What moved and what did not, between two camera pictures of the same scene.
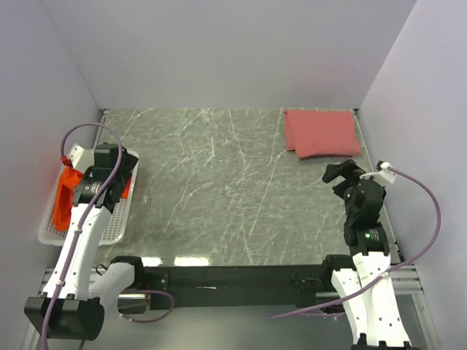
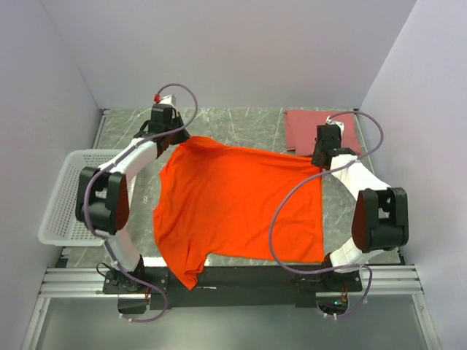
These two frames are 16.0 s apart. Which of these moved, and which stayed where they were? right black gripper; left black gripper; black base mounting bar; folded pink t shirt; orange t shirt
Moved: left black gripper; orange t shirt; right black gripper
Stayed: folded pink t shirt; black base mounting bar
